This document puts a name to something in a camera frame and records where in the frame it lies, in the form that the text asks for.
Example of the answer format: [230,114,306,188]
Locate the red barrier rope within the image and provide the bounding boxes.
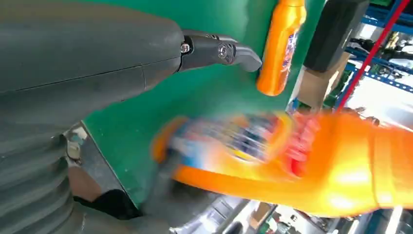
[335,0,411,111]

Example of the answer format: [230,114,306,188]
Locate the blue metal shelf rack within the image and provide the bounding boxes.
[335,0,413,111]

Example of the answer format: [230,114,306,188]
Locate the orange detergent bottle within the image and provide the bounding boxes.
[151,110,413,217]
[256,0,307,97]

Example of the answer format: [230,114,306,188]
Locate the brown cardboard box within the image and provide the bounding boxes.
[296,51,351,109]

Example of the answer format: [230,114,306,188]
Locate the black padded block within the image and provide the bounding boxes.
[303,0,371,72]

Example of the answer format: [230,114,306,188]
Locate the green table mat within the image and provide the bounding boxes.
[82,0,326,208]

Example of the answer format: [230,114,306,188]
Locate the grey metal table frame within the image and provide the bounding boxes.
[64,121,140,211]

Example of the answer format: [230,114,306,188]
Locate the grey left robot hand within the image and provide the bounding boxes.
[0,0,263,234]

